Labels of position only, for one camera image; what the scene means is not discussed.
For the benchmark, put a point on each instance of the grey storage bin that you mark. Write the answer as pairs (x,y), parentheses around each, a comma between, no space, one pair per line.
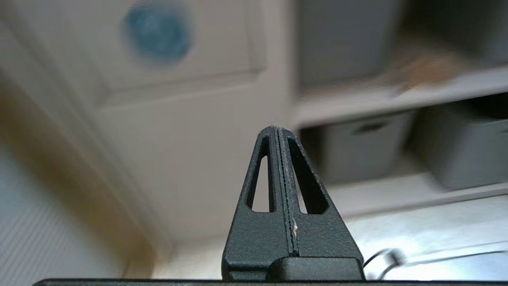
(363,147)
(464,147)
(345,39)

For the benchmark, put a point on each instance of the round blue sticker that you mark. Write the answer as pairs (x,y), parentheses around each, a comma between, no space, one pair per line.
(158,32)

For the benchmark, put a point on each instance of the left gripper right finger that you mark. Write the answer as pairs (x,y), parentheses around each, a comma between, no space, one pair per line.
(317,234)

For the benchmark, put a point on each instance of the cream cabinet door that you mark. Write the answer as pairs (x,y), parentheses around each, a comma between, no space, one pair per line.
(174,119)

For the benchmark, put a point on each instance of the white open shelf unit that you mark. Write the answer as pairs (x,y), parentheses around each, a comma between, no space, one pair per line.
(401,99)

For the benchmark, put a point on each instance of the brown item on shelf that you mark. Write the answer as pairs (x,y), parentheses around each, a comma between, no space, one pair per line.
(426,69)

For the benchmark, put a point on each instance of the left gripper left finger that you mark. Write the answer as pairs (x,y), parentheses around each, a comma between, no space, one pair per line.
(258,238)

